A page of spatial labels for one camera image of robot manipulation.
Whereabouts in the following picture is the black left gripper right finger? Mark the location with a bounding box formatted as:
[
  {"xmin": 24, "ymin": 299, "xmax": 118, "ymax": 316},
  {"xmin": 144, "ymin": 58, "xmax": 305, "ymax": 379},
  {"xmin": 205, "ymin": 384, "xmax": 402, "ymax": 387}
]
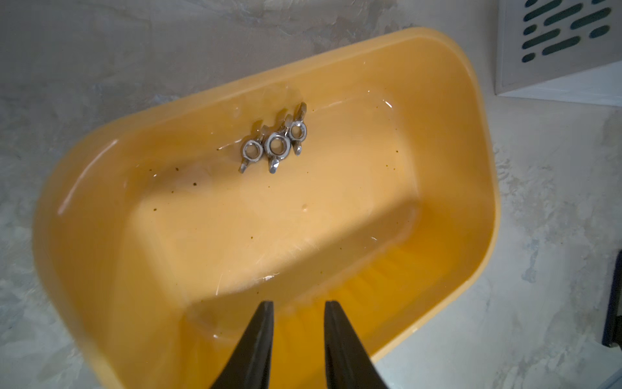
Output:
[{"xmin": 324, "ymin": 301, "xmax": 387, "ymax": 389}]

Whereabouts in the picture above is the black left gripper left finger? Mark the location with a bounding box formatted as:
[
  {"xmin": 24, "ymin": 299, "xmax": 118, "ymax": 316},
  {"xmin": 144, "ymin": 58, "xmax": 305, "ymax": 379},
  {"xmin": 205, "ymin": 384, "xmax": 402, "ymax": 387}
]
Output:
[{"xmin": 212, "ymin": 301, "xmax": 275, "ymax": 388}]

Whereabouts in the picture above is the yellow plastic storage box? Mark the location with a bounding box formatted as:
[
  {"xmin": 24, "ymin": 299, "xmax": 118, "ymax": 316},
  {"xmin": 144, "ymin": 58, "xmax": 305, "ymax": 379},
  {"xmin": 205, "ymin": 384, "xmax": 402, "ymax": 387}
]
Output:
[{"xmin": 32, "ymin": 28, "xmax": 501, "ymax": 388}]

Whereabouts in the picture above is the silver wing nut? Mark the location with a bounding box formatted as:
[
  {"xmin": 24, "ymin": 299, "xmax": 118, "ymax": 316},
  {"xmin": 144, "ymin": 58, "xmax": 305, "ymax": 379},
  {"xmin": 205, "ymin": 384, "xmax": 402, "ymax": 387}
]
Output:
[
  {"xmin": 263, "ymin": 114, "xmax": 293, "ymax": 174},
  {"xmin": 239, "ymin": 133, "xmax": 265, "ymax": 173},
  {"xmin": 288, "ymin": 102, "xmax": 308, "ymax": 156}
]

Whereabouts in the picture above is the white file organizer box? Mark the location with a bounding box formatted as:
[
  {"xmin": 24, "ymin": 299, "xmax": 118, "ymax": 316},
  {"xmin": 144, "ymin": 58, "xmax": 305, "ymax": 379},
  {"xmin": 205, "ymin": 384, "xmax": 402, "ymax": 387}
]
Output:
[{"xmin": 495, "ymin": 0, "xmax": 621, "ymax": 107}]

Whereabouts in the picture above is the black stapler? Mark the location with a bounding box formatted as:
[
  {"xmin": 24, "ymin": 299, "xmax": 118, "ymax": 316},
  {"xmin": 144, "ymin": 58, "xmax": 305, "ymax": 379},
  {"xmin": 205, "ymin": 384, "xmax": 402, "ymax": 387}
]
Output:
[{"xmin": 602, "ymin": 251, "xmax": 622, "ymax": 348}]

